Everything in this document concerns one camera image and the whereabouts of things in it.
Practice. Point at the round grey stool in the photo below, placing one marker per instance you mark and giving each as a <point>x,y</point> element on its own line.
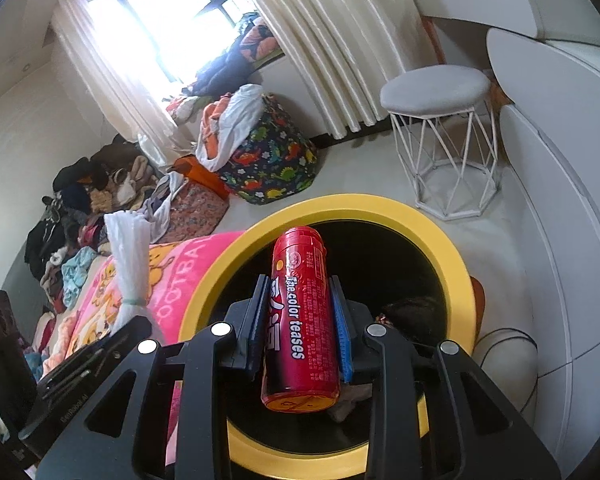
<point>446,138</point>

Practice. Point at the window with dark frame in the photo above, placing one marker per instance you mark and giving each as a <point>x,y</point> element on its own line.
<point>163,43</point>

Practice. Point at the cream curtain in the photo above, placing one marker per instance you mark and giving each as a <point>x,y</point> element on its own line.
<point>119,76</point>
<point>346,50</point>

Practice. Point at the dark clothes on windowsill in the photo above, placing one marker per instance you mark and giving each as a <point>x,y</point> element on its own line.
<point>254,46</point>

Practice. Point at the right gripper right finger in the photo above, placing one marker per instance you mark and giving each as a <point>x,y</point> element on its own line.
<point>358,362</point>

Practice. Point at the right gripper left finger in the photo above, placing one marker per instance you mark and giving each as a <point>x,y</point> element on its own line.
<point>248,319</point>

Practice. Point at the dinosaur print laundry basket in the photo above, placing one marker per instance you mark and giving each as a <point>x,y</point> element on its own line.
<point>275,161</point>

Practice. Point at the pink cartoon blanket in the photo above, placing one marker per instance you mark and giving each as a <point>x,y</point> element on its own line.
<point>165,278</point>

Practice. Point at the left cream curtain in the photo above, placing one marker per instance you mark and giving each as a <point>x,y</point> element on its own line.
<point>119,76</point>

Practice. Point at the white foam net bundle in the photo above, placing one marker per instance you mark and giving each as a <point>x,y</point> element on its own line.
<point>129,238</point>

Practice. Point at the red candy tube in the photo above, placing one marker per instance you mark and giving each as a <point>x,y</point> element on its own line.
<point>301,370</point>

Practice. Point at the white curved chair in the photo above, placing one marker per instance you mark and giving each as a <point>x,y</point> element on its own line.
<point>551,132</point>

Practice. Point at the grey white clothes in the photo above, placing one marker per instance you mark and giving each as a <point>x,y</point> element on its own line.
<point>157,208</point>

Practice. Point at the right cream curtain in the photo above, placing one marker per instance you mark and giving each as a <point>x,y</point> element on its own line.
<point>346,50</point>

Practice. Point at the clothes pile on bed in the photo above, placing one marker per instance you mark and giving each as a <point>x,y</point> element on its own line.
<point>115,177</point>

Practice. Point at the light blue garment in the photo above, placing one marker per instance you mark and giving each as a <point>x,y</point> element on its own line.
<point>74,274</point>

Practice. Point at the floral pink bag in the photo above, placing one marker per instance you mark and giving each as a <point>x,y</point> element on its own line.
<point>195,212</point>

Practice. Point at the yellow rimmed trash bin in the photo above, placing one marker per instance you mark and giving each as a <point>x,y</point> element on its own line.
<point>385,254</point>

